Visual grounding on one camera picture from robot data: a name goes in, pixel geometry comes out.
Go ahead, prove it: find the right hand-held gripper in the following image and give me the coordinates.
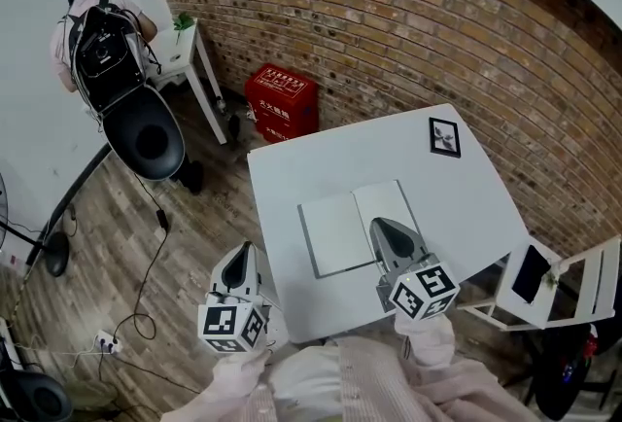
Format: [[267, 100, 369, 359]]
[[368, 216, 461, 322]]

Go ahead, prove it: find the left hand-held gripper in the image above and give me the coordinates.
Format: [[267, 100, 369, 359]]
[[196, 241, 269, 355]]

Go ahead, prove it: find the grey notebook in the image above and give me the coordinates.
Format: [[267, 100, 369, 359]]
[[296, 179, 422, 280]]

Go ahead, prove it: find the person's right forearm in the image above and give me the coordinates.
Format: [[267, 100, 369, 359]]
[[393, 310, 458, 372]]

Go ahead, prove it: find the person's left forearm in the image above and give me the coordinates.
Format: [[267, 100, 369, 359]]
[[211, 346, 273, 411]]

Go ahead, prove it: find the white chair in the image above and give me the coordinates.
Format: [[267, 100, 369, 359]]
[[456, 234, 622, 332]]

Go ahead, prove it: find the black phone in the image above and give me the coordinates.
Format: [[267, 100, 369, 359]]
[[511, 244, 553, 305]]

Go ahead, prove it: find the white power strip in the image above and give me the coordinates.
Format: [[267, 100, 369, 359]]
[[93, 329, 123, 356]]

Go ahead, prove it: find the person's torso in pink shirt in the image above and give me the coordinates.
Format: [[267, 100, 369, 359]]
[[159, 336, 536, 422]]

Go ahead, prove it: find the dark grey oval shell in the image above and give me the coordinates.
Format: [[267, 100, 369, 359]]
[[0, 369, 74, 422], [101, 87, 188, 184]]

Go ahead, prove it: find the red box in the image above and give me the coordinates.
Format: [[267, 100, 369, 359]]
[[243, 62, 321, 145]]

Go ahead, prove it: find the black standing fan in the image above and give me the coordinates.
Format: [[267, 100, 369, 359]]
[[0, 174, 70, 279]]

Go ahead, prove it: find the black bag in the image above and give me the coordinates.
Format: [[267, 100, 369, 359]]
[[532, 322, 622, 421]]

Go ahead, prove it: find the small white side table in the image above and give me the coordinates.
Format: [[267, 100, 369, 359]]
[[145, 20, 229, 147]]

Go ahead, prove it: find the green plant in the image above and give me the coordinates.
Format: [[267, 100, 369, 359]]
[[172, 11, 197, 45]]

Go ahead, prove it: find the black cable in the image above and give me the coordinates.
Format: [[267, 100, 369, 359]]
[[115, 171, 170, 342]]

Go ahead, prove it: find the black picture frame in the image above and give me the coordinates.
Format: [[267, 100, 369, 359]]
[[428, 116, 463, 160]]

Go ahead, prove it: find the white cable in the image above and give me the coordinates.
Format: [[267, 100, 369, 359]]
[[0, 317, 98, 362]]

